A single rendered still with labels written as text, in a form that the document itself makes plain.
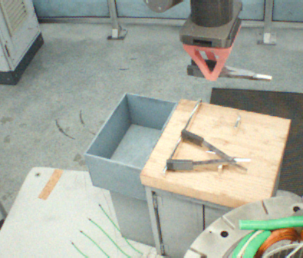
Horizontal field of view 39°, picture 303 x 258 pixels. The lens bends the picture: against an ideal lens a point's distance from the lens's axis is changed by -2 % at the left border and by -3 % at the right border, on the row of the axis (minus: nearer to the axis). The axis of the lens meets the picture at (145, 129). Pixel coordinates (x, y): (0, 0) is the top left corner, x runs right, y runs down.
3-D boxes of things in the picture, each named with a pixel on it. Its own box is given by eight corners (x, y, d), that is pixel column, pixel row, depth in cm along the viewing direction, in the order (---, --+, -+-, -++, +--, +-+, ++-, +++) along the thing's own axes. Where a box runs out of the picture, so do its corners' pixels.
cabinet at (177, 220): (157, 264, 88) (143, 183, 70) (188, 195, 100) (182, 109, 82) (251, 292, 81) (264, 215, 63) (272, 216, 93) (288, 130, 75)
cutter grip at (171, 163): (166, 169, 67) (166, 162, 66) (167, 165, 67) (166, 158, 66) (192, 170, 66) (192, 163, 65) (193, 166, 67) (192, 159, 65)
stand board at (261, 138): (141, 184, 70) (139, 174, 68) (181, 107, 82) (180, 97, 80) (265, 216, 63) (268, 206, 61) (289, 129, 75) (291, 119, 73)
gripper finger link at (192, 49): (185, 85, 65) (179, 31, 59) (199, 57, 70) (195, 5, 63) (229, 93, 63) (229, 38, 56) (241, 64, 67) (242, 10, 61)
